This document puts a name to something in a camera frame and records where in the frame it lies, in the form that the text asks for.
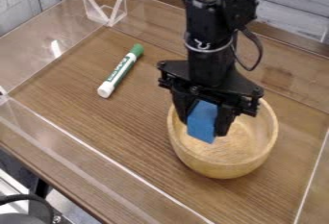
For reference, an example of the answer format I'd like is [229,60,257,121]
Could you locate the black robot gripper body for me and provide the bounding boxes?
[157,48,264,116]

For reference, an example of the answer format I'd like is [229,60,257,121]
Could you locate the light brown wooden bowl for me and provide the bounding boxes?
[168,99,280,179]

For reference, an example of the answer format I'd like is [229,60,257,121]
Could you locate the clear acrylic tray wall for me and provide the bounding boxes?
[0,0,329,224]

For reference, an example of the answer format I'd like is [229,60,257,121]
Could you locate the black cable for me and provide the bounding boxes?
[0,193,55,224]

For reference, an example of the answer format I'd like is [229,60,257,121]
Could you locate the blue rectangular block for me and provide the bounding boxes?
[186,101,217,143]

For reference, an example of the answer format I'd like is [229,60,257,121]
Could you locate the black metal table frame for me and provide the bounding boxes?
[0,149,74,224]

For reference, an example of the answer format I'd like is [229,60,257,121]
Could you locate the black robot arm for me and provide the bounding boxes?
[157,0,264,137]

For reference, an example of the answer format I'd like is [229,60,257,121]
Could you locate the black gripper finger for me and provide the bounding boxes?
[214,104,240,137]
[172,87,197,123]

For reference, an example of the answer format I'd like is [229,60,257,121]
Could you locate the green and white marker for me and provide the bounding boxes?
[98,43,145,98]

